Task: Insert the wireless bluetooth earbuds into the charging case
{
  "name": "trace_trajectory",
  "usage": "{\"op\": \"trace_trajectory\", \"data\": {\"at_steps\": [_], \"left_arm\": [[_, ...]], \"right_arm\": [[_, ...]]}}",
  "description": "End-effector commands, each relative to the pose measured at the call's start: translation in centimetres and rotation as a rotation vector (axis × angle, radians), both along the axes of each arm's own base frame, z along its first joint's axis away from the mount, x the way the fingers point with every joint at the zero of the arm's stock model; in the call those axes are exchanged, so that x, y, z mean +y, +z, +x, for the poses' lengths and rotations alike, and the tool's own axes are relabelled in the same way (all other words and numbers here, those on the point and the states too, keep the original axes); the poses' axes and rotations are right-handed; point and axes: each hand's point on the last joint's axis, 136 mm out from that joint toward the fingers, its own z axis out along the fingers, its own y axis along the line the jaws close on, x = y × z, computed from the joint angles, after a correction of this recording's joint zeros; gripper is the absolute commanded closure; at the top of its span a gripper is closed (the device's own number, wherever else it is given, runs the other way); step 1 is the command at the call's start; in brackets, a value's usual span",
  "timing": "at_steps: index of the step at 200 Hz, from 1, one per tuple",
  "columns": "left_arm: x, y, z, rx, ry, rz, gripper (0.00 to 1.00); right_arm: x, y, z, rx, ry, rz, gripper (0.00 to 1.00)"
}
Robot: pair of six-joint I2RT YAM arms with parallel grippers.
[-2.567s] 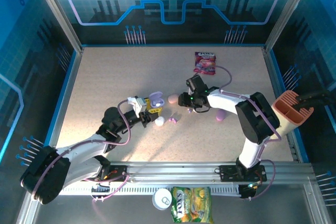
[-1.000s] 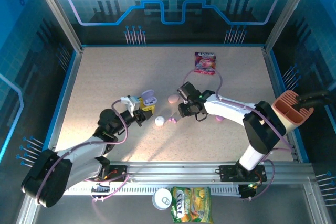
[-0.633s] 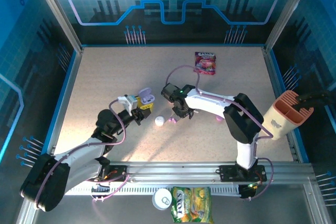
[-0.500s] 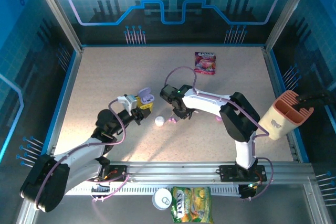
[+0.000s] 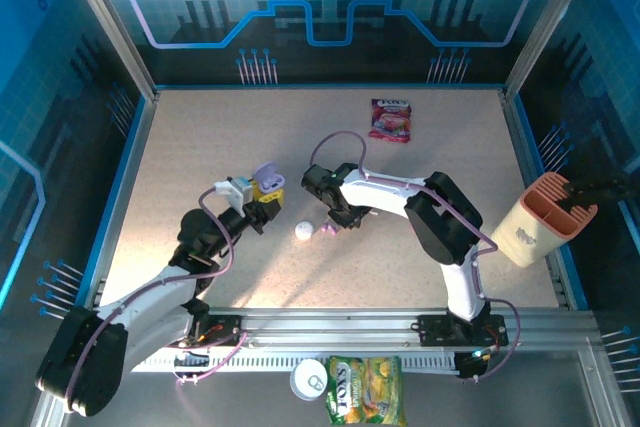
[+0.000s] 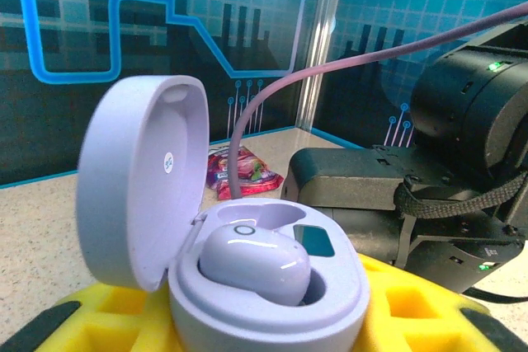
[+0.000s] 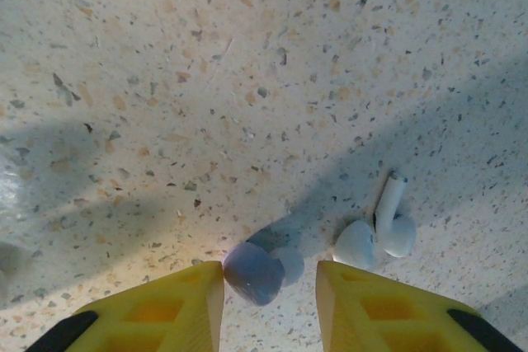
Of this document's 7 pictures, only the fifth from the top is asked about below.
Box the light lavender earbud charging case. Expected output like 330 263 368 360
251 160 285 194

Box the red candy bag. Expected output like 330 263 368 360
368 98 414 143

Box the grey metal shelf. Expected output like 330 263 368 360
29 346 626 427

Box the silver pull-tab tin can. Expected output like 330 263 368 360
289 357 329 402

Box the green yellow candy bag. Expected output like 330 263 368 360
324 355 409 427

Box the cream terracotta utensil holder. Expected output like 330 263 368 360
489 170 600 268

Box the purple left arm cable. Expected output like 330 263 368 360
64 186 250 401

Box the aluminium table side rail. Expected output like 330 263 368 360
499 89 576 309
89 90 161 308

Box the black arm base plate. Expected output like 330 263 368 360
417 314 509 348
179 314 247 348

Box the aluminium front mounting rail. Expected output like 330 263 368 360
89 306 601 349

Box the white slotted cable duct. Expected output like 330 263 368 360
129 350 461 374

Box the aluminium frame post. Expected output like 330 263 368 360
503 0 604 98
55 0 160 102

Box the black utensil handle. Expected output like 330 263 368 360
562 170 640 211

